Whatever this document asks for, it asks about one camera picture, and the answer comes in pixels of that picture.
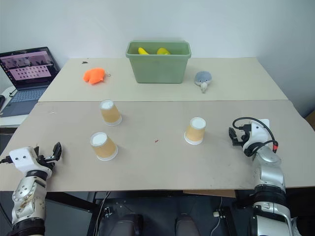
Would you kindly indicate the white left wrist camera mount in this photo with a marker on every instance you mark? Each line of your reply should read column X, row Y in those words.
column 23, row 158

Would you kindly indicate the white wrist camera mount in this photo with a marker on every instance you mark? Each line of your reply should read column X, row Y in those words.
column 23, row 158
column 258, row 132

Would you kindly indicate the grey plush toy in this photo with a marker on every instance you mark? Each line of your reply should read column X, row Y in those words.
column 203, row 79

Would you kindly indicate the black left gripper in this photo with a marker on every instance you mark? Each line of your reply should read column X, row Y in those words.
column 46, row 161

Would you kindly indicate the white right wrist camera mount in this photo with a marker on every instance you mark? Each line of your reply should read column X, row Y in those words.
column 258, row 132

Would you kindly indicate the yellow toy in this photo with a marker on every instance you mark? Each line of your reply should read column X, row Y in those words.
column 163, row 51
column 143, row 51

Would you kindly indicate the orange plush toy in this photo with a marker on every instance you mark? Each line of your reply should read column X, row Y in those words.
column 94, row 75

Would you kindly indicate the dark brown rounded shape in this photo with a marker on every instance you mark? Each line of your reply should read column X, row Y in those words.
column 129, row 225

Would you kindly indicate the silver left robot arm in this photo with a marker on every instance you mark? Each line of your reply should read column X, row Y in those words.
column 28, row 196

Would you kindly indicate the green plastic bin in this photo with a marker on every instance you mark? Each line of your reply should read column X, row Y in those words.
column 158, row 64

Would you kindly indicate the white power plug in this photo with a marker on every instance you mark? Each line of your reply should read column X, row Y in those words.
column 216, row 214

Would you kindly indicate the black flat panel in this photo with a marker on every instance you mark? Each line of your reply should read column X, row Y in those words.
column 66, row 217

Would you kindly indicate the brown paper cup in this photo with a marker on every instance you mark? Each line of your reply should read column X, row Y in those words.
column 195, row 134
column 110, row 113
column 103, row 147

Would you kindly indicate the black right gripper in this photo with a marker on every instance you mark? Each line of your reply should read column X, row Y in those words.
column 243, row 138

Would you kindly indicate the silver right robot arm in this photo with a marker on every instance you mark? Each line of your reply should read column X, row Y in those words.
column 269, row 184

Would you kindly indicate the open laptop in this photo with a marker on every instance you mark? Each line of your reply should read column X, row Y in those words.
column 25, row 73

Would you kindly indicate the brown cardboard box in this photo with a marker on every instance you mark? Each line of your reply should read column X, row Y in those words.
column 310, row 121

